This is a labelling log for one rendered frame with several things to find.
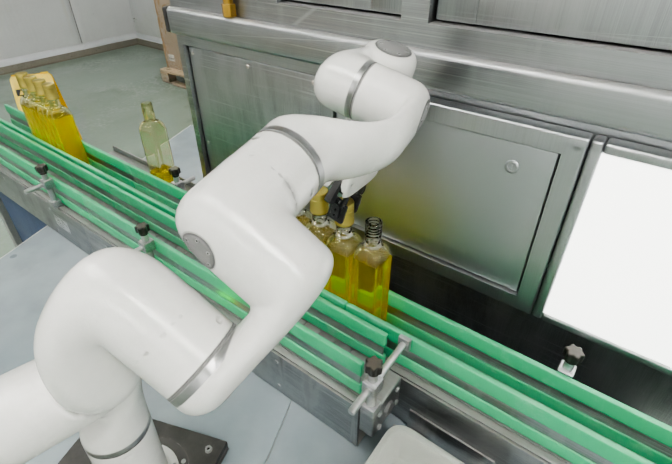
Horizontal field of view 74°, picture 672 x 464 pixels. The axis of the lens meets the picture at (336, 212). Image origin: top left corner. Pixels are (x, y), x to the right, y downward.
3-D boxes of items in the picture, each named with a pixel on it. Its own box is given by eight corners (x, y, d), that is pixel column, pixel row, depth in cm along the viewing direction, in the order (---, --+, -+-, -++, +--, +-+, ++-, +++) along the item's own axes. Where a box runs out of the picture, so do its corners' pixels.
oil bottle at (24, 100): (65, 154, 154) (34, 72, 139) (48, 160, 151) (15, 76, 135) (57, 150, 157) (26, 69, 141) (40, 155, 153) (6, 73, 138)
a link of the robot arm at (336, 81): (385, 84, 50) (312, 52, 52) (361, 160, 57) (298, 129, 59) (428, 48, 60) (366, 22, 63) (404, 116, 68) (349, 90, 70)
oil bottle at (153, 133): (180, 184, 138) (161, 101, 123) (165, 192, 134) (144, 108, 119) (167, 179, 140) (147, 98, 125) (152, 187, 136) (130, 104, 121)
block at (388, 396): (402, 401, 84) (405, 377, 80) (375, 440, 78) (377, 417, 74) (385, 391, 86) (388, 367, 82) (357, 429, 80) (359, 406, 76)
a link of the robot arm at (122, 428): (166, 426, 68) (142, 354, 59) (72, 487, 60) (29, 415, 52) (142, 385, 74) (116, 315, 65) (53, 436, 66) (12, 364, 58)
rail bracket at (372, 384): (409, 370, 81) (416, 323, 74) (357, 444, 70) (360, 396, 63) (395, 362, 83) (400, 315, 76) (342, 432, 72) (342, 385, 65)
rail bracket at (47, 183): (65, 207, 128) (48, 165, 120) (39, 219, 123) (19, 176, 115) (58, 202, 130) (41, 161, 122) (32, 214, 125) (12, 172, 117)
